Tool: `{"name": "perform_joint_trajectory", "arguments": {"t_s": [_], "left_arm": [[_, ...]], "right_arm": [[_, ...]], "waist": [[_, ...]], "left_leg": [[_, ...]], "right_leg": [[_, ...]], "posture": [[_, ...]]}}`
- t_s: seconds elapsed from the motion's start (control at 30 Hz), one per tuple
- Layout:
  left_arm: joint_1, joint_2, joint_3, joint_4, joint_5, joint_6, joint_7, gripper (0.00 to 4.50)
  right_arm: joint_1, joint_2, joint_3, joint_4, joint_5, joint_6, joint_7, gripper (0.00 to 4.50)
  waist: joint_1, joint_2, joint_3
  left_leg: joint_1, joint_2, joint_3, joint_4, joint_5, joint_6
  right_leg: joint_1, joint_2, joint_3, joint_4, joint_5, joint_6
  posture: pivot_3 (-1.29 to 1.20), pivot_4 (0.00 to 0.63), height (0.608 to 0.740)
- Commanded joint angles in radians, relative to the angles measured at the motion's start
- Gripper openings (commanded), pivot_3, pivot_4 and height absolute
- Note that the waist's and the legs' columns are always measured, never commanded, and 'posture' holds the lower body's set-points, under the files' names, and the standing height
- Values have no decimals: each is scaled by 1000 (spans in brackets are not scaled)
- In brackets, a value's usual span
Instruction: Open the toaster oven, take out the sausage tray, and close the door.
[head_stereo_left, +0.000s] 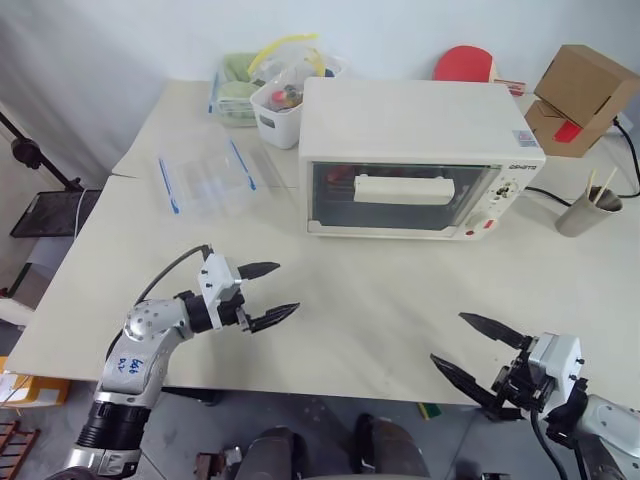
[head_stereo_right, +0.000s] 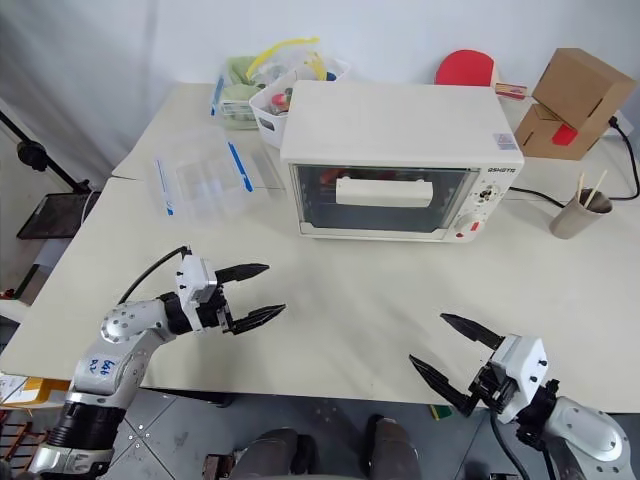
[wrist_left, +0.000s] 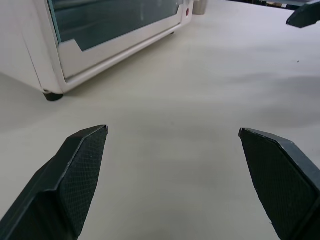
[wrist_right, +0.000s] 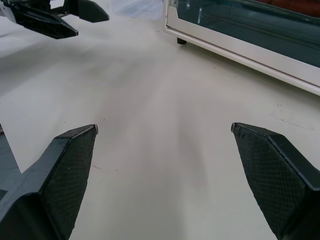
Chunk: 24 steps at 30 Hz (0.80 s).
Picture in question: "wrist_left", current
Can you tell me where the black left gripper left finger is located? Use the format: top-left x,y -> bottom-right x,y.
0,124 -> 109,240

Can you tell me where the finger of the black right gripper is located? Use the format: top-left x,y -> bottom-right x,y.
285,0 -> 320,29

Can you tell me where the silver metal cup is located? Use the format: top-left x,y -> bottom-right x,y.
193,0 -> 209,15

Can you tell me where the white toaster oven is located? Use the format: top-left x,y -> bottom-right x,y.
0,0 -> 194,102

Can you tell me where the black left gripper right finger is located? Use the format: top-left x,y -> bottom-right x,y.
238,127 -> 320,240

